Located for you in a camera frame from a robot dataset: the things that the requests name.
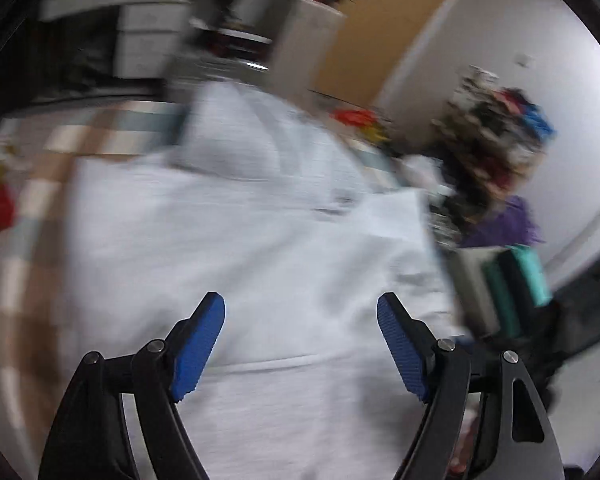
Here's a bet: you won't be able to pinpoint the black cloth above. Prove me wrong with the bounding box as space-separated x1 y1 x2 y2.
525 300 600 411

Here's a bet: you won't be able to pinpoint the black and red flat box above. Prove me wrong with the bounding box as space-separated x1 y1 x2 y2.
212 27 273 61

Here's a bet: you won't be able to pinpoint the wooden door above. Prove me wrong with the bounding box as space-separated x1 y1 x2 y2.
312 0 473 111

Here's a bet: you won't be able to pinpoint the light grey hoodie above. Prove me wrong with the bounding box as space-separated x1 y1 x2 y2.
65 80 461 480

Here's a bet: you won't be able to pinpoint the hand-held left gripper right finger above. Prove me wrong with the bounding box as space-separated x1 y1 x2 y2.
376 291 566 480

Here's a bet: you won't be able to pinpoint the teal cushion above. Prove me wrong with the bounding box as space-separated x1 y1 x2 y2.
482 245 553 338

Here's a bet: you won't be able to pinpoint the white drawer cabinet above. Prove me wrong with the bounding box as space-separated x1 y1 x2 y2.
270 0 348 96

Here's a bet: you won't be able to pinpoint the white storage drawer units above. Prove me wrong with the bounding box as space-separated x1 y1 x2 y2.
40 0 206 81

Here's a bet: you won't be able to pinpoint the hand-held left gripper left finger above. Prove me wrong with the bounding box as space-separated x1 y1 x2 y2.
39 291 226 480

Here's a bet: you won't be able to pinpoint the checked bed sheet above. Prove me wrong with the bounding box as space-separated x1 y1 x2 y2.
0 99 191 466

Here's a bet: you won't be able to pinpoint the red and yellow item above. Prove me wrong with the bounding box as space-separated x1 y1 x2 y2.
330 107 391 143

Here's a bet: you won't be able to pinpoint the purple cloth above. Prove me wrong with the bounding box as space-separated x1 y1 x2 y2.
462 195 543 251

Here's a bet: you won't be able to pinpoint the cluttered shelf rack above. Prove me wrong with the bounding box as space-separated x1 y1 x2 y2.
432 67 556 196

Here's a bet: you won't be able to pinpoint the black desk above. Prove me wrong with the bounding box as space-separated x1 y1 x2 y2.
0 10 121 106

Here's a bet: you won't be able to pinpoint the white plastic bag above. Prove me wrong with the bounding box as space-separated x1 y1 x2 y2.
402 155 456 196

